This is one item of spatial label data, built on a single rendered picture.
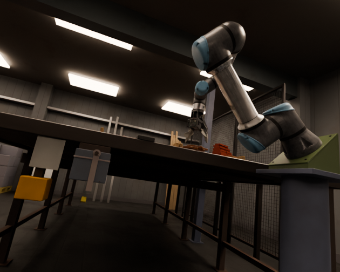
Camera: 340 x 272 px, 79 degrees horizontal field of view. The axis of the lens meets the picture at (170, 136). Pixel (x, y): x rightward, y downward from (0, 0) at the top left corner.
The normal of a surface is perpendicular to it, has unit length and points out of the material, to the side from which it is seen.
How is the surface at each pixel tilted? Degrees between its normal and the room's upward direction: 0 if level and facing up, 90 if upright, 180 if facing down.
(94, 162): 90
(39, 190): 90
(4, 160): 90
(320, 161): 90
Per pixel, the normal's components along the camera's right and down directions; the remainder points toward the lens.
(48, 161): 0.29, -0.18
